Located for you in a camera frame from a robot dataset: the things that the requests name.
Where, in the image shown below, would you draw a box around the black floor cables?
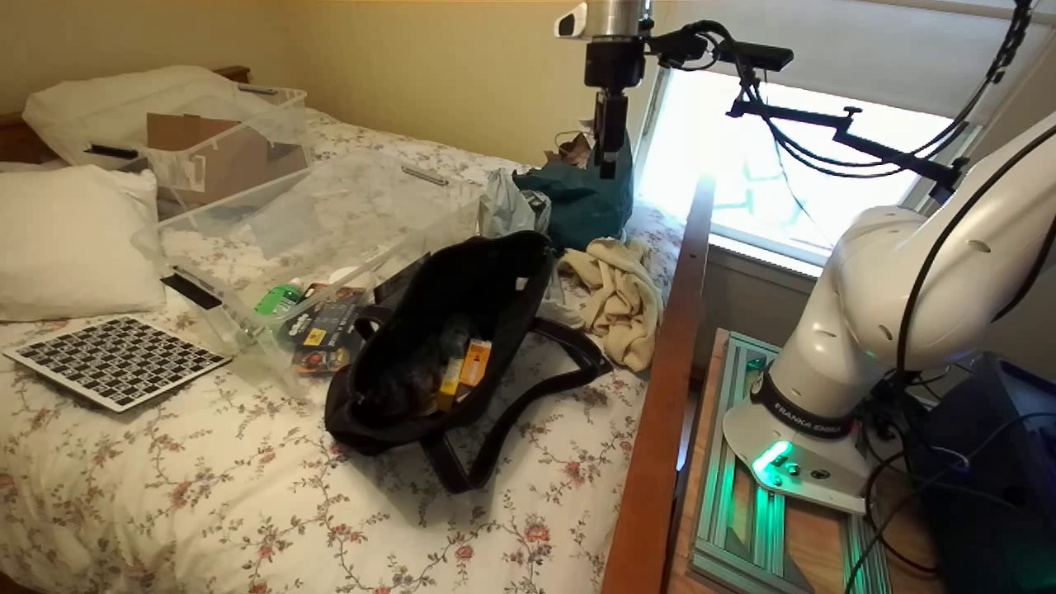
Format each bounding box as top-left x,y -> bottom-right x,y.
839,378 -> 949,594

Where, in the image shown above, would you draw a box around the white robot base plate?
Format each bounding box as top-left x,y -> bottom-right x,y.
721,401 -> 874,517

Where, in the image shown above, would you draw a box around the dark blue controller box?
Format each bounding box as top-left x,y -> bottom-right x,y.
909,355 -> 1056,594

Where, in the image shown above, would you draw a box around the yellow green small box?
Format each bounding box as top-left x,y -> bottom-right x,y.
435,357 -> 465,403

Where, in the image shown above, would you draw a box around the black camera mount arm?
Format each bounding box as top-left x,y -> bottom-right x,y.
724,60 -> 963,193

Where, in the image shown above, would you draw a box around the clear plastic storage bin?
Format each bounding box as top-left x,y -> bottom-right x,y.
130,106 -> 324,229

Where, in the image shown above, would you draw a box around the bright window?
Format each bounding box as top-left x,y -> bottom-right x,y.
636,62 -> 993,272

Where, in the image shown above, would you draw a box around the floral bed sheet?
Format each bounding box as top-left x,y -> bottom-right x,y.
0,103 -> 689,594

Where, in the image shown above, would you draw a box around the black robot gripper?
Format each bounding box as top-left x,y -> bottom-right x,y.
580,37 -> 651,182

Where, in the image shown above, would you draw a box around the beige crumpled cloth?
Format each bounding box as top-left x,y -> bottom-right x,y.
555,239 -> 665,378

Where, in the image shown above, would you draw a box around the orange cardboard medicine box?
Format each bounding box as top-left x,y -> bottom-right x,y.
457,336 -> 496,393

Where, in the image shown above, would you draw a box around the grey crumpled plastic bag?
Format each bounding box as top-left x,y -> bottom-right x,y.
474,170 -> 555,241

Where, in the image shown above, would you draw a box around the white window blind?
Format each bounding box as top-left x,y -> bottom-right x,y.
648,0 -> 1056,121

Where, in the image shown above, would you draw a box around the black white checkerboard panel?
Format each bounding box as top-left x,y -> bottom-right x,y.
2,310 -> 239,420

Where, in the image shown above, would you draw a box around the brown cardboard box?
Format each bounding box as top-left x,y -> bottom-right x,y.
145,110 -> 313,212

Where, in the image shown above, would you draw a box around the black overhead cable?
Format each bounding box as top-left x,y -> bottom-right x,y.
757,0 -> 1040,186

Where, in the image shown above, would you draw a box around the white pillow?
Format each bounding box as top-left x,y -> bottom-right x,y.
0,162 -> 167,326

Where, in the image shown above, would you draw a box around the black external camera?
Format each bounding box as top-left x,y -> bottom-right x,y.
651,19 -> 794,76

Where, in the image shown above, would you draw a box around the teal fabric bag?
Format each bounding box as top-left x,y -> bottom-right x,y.
514,137 -> 639,250

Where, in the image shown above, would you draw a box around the green snack packet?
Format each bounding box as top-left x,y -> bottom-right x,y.
251,282 -> 310,330

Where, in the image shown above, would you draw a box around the wooden bed footboard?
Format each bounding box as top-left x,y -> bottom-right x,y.
599,175 -> 721,594

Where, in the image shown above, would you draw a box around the flat black rectangular device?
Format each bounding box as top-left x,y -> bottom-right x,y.
157,272 -> 231,314

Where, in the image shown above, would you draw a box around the black fabric shoulder bag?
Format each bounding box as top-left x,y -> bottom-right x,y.
319,229 -> 616,499

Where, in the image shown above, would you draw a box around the colourful snack packets bundle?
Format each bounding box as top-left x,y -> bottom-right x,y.
278,285 -> 376,380

